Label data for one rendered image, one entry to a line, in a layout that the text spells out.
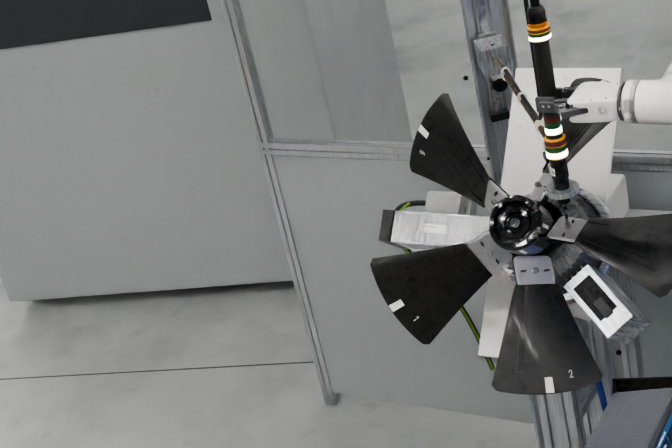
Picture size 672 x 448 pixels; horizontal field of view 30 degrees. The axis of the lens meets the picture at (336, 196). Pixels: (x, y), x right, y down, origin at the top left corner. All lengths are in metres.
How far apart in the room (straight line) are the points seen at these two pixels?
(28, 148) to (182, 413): 1.30
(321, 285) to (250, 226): 0.95
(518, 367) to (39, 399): 2.66
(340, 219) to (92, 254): 1.65
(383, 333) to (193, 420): 0.82
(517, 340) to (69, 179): 2.86
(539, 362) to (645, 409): 0.63
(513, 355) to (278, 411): 1.90
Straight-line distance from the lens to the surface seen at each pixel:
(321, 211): 3.90
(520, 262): 2.66
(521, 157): 2.98
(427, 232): 2.91
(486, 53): 3.09
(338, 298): 4.06
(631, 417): 2.02
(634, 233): 2.63
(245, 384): 4.59
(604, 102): 2.45
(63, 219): 5.24
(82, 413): 4.74
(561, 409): 3.06
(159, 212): 5.05
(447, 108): 2.77
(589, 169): 2.91
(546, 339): 2.63
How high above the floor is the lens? 2.46
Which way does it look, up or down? 25 degrees down
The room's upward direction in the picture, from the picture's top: 13 degrees counter-clockwise
